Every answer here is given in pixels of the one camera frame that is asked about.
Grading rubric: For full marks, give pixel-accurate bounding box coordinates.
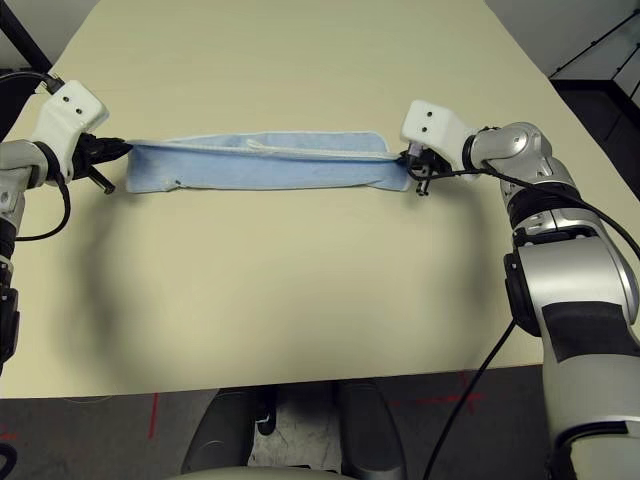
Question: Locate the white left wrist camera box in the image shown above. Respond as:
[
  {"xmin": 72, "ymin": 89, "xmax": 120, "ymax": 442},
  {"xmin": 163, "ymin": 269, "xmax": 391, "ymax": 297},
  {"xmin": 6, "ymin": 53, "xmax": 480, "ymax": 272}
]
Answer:
[{"xmin": 32, "ymin": 79, "xmax": 110, "ymax": 181}]

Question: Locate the dark grey robot left leg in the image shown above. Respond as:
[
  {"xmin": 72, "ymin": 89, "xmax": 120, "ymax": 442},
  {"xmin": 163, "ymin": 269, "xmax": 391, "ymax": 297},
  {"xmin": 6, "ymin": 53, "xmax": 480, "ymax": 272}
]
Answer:
[{"xmin": 180, "ymin": 389, "xmax": 256, "ymax": 476}]

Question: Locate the black left camera cable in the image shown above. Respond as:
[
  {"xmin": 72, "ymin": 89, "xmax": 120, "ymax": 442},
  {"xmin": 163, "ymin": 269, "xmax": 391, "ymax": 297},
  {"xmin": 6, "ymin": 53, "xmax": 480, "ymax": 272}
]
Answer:
[{"xmin": 0, "ymin": 71, "xmax": 71, "ymax": 242}]

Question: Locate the black foam floor mat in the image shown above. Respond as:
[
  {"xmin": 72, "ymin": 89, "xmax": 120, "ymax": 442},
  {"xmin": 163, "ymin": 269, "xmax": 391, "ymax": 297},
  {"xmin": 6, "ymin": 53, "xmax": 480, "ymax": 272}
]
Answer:
[
  {"xmin": 549, "ymin": 77, "xmax": 640, "ymax": 166},
  {"xmin": 0, "ymin": 67, "xmax": 46, "ymax": 146}
]

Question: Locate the black tripod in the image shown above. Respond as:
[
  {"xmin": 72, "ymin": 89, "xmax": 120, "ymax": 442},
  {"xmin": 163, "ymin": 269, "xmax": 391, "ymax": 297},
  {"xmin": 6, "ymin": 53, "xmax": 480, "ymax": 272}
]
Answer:
[{"xmin": 549, "ymin": 0, "xmax": 640, "ymax": 81}]

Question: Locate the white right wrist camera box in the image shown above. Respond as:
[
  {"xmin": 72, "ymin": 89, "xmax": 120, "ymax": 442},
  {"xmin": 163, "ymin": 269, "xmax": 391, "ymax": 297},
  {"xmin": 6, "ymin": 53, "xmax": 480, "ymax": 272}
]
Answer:
[{"xmin": 399, "ymin": 98, "xmax": 484, "ymax": 181}]

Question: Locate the light grey robot torso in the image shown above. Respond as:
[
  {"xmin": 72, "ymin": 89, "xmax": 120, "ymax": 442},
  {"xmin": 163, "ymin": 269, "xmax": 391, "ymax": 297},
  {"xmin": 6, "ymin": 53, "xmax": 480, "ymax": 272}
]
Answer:
[{"xmin": 184, "ymin": 464, "xmax": 351, "ymax": 480}]

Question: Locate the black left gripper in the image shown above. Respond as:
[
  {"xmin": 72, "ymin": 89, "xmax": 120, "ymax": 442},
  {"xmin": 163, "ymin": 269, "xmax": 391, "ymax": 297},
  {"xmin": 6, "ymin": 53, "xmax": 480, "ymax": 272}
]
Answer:
[{"xmin": 74, "ymin": 132, "xmax": 135, "ymax": 196}]

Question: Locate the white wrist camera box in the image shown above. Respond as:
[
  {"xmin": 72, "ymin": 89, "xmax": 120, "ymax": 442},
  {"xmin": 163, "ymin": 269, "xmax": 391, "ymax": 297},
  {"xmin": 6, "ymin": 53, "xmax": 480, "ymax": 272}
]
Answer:
[
  {"xmin": 32, "ymin": 79, "xmax": 110, "ymax": 181},
  {"xmin": 399, "ymin": 98, "xmax": 484, "ymax": 181}
]

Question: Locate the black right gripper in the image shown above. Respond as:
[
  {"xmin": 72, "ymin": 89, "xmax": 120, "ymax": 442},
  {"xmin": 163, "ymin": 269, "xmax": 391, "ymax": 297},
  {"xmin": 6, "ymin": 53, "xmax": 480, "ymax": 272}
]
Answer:
[{"xmin": 398, "ymin": 147, "xmax": 449, "ymax": 197}]

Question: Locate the light blue towel white trim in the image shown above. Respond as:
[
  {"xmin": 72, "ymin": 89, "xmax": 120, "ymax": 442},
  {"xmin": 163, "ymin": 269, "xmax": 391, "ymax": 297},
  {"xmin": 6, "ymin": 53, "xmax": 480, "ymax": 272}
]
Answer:
[{"xmin": 124, "ymin": 129, "xmax": 414, "ymax": 194}]

